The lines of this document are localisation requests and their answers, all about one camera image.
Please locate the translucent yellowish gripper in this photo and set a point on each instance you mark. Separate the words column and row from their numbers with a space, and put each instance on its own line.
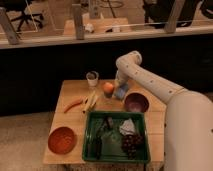
column 117, row 84

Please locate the blue sponge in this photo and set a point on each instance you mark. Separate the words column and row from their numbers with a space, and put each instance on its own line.
column 121, row 91

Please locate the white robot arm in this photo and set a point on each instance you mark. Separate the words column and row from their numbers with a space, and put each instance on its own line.
column 188, row 125

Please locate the purple bowl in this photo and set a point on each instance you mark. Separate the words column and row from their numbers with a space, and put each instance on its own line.
column 136, row 102

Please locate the orange bowl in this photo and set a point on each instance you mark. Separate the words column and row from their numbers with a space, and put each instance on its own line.
column 62, row 140

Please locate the orange fruit on cup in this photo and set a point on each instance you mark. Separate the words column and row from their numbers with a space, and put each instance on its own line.
column 108, row 89

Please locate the clear measuring cup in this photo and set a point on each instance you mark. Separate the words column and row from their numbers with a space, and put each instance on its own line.
column 92, row 78

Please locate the black utensil in tray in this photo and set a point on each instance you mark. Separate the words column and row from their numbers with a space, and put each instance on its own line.
column 106, row 125

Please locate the orange carrot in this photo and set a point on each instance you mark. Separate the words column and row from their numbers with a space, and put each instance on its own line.
column 73, row 104

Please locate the crumpled white cloth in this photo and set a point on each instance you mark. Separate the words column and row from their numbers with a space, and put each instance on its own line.
column 127, row 127

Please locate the green plastic tray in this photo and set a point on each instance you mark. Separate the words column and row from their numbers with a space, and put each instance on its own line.
column 94, row 121

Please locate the green toy vegetable in tray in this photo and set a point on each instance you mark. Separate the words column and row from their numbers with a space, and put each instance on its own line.
column 111, row 143

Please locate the bunch of dark grapes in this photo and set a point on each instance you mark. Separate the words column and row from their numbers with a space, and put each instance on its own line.
column 131, row 143

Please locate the black office chair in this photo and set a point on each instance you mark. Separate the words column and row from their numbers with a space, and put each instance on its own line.
column 20, row 6

